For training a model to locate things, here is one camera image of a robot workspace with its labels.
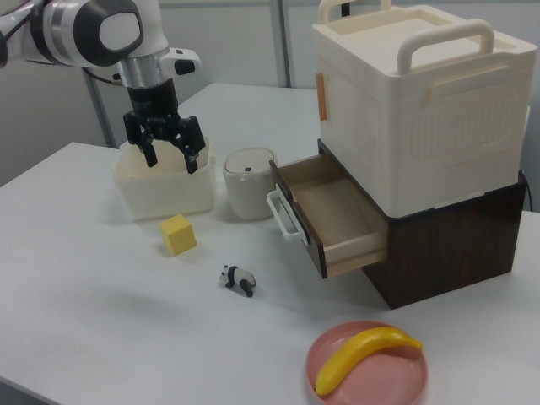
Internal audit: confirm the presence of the small cream trash can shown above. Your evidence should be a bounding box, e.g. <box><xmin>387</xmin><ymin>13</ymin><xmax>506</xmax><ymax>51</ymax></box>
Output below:
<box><xmin>223</xmin><ymin>147</ymin><xmax>278</xmax><ymax>220</ymax></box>

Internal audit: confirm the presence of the yellow toy banana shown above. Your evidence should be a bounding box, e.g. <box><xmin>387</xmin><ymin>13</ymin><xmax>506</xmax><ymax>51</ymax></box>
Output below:
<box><xmin>314</xmin><ymin>326</ymin><xmax>424</xmax><ymax>397</ymax></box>

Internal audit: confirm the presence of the dark wooden drawer cabinet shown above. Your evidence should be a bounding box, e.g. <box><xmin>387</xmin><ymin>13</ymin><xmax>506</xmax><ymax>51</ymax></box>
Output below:
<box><xmin>316</xmin><ymin>138</ymin><xmax>529</xmax><ymax>311</ymax></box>

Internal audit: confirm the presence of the black white panda toy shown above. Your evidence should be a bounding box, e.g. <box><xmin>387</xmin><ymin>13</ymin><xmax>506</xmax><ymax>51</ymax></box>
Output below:
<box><xmin>218</xmin><ymin>264</ymin><xmax>258</xmax><ymax>299</ymax></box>

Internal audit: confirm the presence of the white plastic bin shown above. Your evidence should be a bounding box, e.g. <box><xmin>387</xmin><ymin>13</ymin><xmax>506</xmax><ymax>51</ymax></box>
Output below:
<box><xmin>111</xmin><ymin>135</ymin><xmax>218</xmax><ymax>222</ymax></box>

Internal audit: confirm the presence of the wooden drawer with white handle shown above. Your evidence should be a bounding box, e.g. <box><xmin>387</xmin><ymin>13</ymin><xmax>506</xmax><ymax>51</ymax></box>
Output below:
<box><xmin>265</xmin><ymin>152</ymin><xmax>390</xmax><ymax>279</ymax></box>

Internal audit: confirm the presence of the yellow foam cube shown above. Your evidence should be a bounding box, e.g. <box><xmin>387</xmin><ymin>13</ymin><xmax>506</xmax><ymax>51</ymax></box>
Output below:
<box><xmin>159</xmin><ymin>213</ymin><xmax>198</xmax><ymax>257</ymax></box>

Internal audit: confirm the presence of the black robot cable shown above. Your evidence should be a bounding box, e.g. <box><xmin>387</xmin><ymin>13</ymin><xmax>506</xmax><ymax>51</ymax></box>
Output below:
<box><xmin>81</xmin><ymin>66</ymin><xmax>128</xmax><ymax>89</ymax></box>

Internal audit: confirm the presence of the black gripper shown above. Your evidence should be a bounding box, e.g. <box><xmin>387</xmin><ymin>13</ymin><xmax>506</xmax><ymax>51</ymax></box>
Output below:
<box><xmin>122</xmin><ymin>77</ymin><xmax>204</xmax><ymax>176</ymax></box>

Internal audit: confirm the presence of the cream plastic storage box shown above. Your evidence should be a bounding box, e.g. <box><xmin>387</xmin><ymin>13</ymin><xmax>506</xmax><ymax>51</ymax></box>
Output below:
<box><xmin>310</xmin><ymin>0</ymin><xmax>532</xmax><ymax>219</ymax></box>

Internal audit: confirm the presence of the pink plate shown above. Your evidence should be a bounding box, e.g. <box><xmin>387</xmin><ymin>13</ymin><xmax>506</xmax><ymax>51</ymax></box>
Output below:
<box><xmin>305</xmin><ymin>320</ymin><xmax>429</xmax><ymax>405</ymax></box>

